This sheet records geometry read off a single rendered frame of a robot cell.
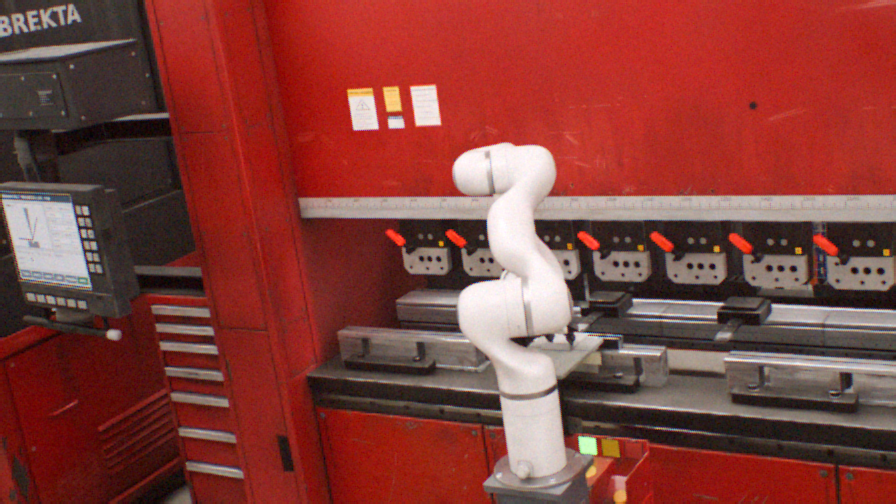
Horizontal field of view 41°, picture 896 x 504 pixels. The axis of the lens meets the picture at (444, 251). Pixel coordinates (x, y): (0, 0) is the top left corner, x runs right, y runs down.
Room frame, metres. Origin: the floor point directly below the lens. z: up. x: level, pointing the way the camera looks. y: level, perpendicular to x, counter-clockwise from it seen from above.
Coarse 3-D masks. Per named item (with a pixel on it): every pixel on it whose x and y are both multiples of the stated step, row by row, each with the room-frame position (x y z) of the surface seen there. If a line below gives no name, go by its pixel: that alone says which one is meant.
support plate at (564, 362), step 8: (544, 336) 3.10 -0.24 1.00; (536, 344) 3.04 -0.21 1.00; (584, 344) 2.99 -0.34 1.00; (592, 344) 2.98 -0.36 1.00; (600, 344) 3.00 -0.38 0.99; (544, 352) 2.97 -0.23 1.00; (552, 352) 2.97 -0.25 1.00; (560, 352) 2.96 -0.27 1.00; (568, 352) 2.95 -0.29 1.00; (576, 352) 2.94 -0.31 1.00; (584, 352) 2.93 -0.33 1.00; (552, 360) 2.91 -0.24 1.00; (560, 360) 2.90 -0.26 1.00; (568, 360) 2.89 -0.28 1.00; (576, 360) 2.88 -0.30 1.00; (560, 368) 2.85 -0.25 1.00; (568, 368) 2.84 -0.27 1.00; (560, 376) 2.80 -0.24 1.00
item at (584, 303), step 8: (568, 280) 3.07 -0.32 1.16; (576, 280) 3.06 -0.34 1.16; (584, 280) 3.04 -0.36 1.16; (568, 288) 3.07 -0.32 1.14; (576, 288) 3.06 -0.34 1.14; (584, 288) 3.04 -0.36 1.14; (576, 296) 3.06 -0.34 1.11; (584, 296) 3.05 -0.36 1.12; (576, 304) 3.07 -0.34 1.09; (584, 304) 3.06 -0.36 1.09
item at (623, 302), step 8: (592, 296) 3.28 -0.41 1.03; (600, 296) 3.26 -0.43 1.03; (608, 296) 3.25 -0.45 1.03; (616, 296) 3.24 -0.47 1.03; (624, 296) 3.26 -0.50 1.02; (592, 304) 3.24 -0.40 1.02; (600, 304) 3.23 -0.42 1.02; (608, 304) 3.22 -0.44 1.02; (616, 304) 3.21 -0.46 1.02; (624, 304) 3.23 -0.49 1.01; (632, 304) 3.28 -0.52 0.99; (584, 312) 3.25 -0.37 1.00; (592, 312) 3.22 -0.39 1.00; (600, 312) 3.21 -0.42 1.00; (608, 312) 3.21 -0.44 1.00; (616, 312) 3.19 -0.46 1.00; (624, 312) 3.23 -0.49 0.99; (584, 320) 3.16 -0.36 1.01; (592, 320) 3.16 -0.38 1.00; (584, 328) 3.10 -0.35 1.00
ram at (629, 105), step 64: (320, 0) 3.39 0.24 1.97; (384, 0) 3.28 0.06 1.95; (448, 0) 3.17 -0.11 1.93; (512, 0) 3.07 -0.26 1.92; (576, 0) 2.97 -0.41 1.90; (640, 0) 2.88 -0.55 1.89; (704, 0) 2.80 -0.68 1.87; (768, 0) 2.72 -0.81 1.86; (832, 0) 2.64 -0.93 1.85; (320, 64) 3.41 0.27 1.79; (384, 64) 3.30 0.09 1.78; (448, 64) 3.19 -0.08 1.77; (512, 64) 3.08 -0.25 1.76; (576, 64) 2.98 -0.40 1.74; (640, 64) 2.89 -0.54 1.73; (704, 64) 2.80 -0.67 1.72; (768, 64) 2.72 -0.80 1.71; (832, 64) 2.64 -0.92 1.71; (320, 128) 3.44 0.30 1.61; (384, 128) 3.31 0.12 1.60; (448, 128) 3.20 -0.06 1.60; (512, 128) 3.09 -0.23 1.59; (576, 128) 2.99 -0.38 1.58; (640, 128) 2.90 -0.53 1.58; (704, 128) 2.81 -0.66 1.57; (768, 128) 2.73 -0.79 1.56; (832, 128) 2.65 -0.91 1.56; (320, 192) 3.46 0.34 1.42; (384, 192) 3.33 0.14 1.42; (448, 192) 3.22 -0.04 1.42; (576, 192) 3.01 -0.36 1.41; (640, 192) 2.91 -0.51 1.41; (704, 192) 2.82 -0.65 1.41; (768, 192) 2.73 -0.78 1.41; (832, 192) 2.65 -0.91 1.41
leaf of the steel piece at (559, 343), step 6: (558, 336) 3.08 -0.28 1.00; (564, 336) 3.07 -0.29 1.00; (576, 336) 3.05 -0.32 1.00; (582, 336) 3.05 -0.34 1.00; (546, 342) 2.99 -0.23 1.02; (552, 342) 2.98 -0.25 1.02; (558, 342) 3.03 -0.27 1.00; (564, 342) 3.02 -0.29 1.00; (576, 342) 3.01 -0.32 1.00; (546, 348) 2.99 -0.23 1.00; (552, 348) 2.98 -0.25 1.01; (558, 348) 2.97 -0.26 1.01; (564, 348) 2.96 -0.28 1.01; (570, 348) 2.97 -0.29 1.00
